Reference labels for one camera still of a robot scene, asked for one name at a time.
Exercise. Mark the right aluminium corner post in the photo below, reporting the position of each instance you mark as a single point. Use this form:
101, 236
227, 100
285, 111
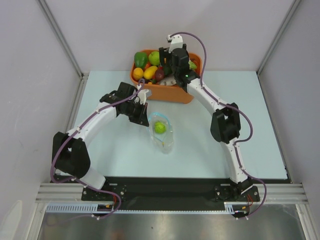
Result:
279, 34

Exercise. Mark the green fake apple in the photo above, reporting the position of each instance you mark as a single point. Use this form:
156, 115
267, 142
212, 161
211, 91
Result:
154, 58

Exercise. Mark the light green fake fruit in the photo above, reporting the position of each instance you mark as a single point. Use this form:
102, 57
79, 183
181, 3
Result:
159, 127

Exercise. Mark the white green fake cabbage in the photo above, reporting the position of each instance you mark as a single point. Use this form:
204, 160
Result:
192, 65

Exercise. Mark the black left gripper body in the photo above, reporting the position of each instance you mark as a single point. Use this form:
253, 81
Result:
133, 111

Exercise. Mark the yellow fake mango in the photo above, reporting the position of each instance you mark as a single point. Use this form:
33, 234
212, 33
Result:
150, 72

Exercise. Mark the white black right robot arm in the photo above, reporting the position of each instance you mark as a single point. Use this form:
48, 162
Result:
225, 117

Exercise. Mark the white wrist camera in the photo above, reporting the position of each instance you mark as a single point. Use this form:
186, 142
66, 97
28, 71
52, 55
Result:
176, 42
143, 95

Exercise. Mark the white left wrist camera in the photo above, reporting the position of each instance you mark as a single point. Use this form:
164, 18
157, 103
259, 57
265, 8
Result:
143, 95

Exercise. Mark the grey slotted cable duct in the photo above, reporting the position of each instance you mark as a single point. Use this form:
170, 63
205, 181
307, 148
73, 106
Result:
139, 207

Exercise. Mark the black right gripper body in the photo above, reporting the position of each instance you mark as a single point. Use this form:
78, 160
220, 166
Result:
164, 55

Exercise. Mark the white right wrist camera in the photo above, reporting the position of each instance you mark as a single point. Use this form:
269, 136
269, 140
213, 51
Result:
176, 42

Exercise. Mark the aluminium corner post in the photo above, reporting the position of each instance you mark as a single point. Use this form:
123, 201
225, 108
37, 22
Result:
45, 8
279, 34

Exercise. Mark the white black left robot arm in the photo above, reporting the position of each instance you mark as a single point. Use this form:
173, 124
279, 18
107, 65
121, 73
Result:
70, 150

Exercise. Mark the left aluminium corner post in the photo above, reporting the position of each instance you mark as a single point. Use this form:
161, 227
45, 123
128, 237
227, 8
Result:
45, 8

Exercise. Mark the aluminium front frame rail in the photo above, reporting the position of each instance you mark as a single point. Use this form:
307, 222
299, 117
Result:
75, 192

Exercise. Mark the clear zip top bag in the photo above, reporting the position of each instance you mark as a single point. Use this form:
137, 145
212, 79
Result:
163, 142

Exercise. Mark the green fake bell pepper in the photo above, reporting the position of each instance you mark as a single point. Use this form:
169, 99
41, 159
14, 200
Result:
140, 59

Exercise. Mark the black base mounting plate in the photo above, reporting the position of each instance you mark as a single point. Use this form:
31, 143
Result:
171, 202

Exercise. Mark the yellow fake lemon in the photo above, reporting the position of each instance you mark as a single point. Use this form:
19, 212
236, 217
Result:
138, 73

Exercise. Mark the dark purple fake fruit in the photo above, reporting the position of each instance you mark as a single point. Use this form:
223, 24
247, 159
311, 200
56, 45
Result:
159, 75

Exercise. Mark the grey fake fish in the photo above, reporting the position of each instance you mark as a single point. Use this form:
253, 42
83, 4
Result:
167, 81

